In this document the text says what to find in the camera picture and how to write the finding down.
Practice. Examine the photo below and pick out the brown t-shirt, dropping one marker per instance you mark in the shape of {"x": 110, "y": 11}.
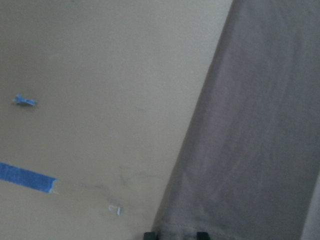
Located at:
{"x": 249, "y": 166}

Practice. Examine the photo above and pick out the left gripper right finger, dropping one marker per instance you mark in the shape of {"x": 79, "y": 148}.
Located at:
{"x": 202, "y": 235}

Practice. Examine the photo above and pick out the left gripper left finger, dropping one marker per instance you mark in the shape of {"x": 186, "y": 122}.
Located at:
{"x": 149, "y": 236}

